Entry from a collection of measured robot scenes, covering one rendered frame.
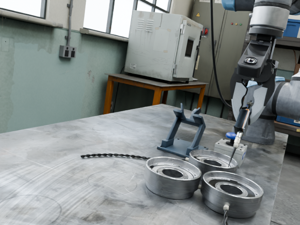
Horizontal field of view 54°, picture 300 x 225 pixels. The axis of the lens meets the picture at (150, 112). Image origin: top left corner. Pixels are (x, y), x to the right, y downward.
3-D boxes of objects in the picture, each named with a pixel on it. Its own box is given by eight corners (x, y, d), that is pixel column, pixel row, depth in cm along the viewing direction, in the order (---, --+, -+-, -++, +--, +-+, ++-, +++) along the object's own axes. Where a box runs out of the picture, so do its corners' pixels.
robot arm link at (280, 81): (250, 107, 114) (258, 72, 112) (285, 116, 105) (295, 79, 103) (235, 108, 106) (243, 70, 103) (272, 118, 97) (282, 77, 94)
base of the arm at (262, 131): (235, 129, 118) (241, 105, 116) (275, 139, 111) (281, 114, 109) (227, 135, 104) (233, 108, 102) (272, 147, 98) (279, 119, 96)
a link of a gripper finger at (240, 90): (243, 120, 73) (255, 84, 70) (237, 122, 68) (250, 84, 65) (231, 115, 74) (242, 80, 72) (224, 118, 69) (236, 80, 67)
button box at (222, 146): (239, 168, 72) (243, 149, 71) (211, 160, 75) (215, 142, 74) (244, 160, 80) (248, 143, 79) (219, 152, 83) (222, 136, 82)
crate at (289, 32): (296, 42, 391) (300, 25, 387) (297, 38, 356) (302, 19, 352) (255, 36, 410) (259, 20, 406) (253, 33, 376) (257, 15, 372)
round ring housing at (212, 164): (238, 176, 67) (242, 159, 67) (228, 191, 58) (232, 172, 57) (194, 162, 72) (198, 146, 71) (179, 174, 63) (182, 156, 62)
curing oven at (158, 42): (177, 85, 278) (189, 15, 265) (122, 74, 304) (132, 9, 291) (197, 85, 333) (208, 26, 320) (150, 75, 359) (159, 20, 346)
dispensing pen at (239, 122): (220, 160, 62) (244, 95, 68) (222, 167, 65) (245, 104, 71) (231, 164, 61) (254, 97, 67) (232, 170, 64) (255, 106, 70)
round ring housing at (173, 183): (133, 189, 52) (136, 167, 52) (153, 170, 62) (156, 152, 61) (190, 208, 49) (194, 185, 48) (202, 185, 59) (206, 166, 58)
